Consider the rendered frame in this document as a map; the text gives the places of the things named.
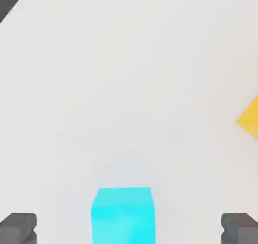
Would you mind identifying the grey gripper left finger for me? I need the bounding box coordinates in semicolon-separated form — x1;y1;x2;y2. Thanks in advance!
0;212;38;244

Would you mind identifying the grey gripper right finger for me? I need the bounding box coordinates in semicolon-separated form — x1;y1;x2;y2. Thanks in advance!
221;212;258;244

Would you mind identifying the small cyan cube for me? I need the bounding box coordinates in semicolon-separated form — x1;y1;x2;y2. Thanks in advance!
90;187;157;244

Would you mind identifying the small yellow cube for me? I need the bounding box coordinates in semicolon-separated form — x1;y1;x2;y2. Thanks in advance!
234;95;258;141

